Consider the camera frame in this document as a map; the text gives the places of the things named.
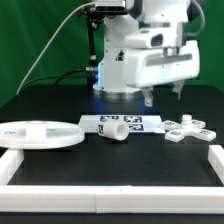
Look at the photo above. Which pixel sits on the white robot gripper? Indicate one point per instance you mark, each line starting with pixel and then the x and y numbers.
pixel 147 68

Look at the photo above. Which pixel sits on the white U-shaped frame fence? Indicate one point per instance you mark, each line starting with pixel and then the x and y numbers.
pixel 102 199

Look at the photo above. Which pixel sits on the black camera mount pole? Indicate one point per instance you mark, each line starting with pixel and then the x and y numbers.
pixel 92 43

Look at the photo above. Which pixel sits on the white marker sheet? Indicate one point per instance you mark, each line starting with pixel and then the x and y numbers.
pixel 136 123

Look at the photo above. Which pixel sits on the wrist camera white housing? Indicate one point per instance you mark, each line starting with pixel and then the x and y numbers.
pixel 147 38

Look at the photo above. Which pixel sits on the white cross-shaped table base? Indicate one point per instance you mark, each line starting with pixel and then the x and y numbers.
pixel 188 127

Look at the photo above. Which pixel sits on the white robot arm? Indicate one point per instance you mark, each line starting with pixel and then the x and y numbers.
pixel 174 14

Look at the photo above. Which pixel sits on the white round table top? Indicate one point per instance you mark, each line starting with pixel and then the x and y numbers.
pixel 39 134

